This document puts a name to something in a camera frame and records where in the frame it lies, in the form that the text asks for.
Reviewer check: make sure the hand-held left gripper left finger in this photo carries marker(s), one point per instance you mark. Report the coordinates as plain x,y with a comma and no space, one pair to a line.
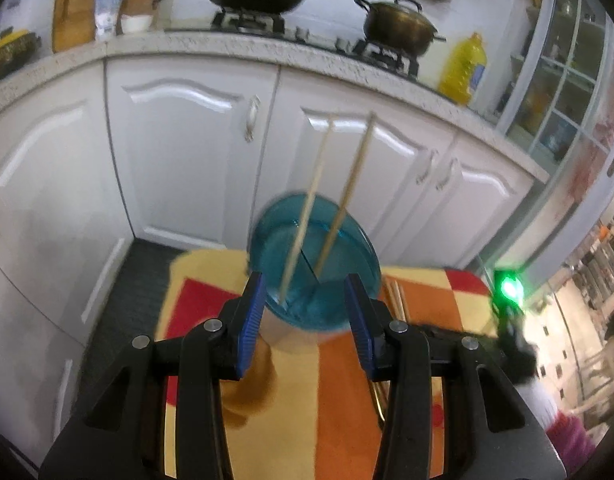
252,310

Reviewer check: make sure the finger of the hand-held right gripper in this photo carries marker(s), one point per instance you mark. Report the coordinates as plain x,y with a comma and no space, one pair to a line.
487,336

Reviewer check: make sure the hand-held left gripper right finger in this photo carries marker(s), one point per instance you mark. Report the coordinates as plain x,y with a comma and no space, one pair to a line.
359,320

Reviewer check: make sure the blue and white utensil holder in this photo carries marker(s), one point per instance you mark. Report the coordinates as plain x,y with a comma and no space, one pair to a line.
354,260

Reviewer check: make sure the pale wooden chopstick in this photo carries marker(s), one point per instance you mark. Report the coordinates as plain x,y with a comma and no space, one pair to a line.
312,195

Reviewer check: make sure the person's right hand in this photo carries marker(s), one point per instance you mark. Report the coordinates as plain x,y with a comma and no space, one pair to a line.
543,405

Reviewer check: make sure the orange yellow red printed tablecloth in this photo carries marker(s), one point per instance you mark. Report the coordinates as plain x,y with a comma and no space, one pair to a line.
297,410

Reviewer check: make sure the white cabinet door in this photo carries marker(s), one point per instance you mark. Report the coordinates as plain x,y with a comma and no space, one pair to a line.
482,210
402,200
187,170
47,170
27,360

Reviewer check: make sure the white refrigerator with red print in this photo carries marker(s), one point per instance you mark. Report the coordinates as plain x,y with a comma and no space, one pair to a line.
587,170

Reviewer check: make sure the glass door cabinet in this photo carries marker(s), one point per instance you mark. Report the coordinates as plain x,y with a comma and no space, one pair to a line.
552,85

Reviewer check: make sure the yellow cooking oil bottle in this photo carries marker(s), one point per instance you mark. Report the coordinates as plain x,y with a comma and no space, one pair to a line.
462,70

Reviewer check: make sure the speckled kitchen countertop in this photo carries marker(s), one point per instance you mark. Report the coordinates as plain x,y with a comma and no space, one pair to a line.
187,47

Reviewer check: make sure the black gas stove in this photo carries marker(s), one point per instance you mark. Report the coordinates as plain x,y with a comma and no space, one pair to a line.
247,21

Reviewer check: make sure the brass pot with lid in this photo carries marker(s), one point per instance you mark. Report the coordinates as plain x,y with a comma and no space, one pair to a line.
397,27

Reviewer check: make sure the small white bowl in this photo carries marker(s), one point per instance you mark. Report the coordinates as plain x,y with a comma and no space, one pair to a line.
136,24

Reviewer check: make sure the white and blue bag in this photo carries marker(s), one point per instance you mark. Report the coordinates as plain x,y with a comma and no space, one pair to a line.
109,17

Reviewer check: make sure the large wooden cutting board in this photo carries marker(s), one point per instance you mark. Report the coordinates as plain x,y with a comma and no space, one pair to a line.
77,10

